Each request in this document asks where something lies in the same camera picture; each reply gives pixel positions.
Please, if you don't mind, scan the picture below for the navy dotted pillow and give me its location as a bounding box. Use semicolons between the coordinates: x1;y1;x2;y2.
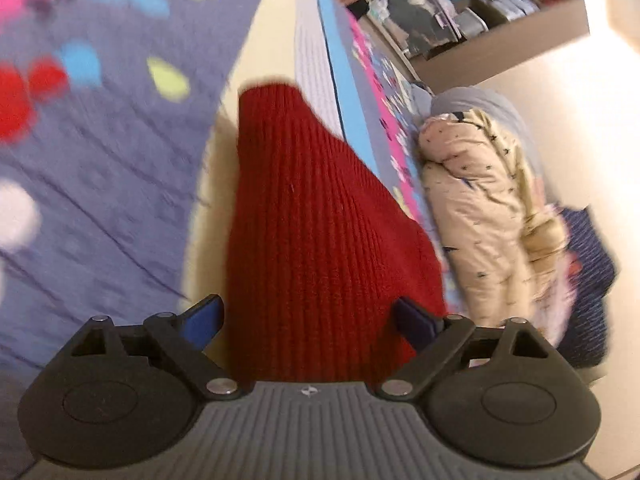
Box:
558;208;617;368

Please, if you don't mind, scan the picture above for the red knit sweater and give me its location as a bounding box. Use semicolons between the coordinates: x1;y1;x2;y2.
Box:
224;84;447;384

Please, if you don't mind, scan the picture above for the colourful floral striped bed blanket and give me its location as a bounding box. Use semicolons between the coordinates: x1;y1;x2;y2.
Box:
1;0;433;479

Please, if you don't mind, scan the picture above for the grey pillow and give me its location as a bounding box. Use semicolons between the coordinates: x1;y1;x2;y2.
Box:
431;87;544;177

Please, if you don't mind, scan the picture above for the cream star-print duvet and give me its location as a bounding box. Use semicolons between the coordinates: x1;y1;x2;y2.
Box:
418;108;568;327

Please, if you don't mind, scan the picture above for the clear plastic storage box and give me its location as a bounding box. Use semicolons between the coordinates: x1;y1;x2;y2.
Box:
386;0;462;58

